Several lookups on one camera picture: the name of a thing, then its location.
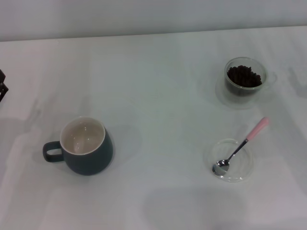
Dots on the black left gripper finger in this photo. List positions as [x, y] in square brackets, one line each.
[3, 89]

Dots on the coffee bean pile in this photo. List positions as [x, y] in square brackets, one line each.
[243, 76]

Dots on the dark green ceramic mug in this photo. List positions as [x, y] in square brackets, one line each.
[96, 163]

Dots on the clear glass cup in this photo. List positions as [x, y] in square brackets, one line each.
[263, 69]

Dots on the clear glass saucer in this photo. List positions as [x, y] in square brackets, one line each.
[242, 167]

